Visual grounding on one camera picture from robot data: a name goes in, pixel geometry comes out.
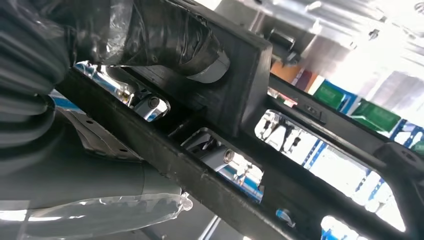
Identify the green plastic crate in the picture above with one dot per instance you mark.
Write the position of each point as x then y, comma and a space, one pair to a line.
329, 95
376, 116

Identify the stamped sheet metal panel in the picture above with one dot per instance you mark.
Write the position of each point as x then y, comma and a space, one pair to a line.
331, 20

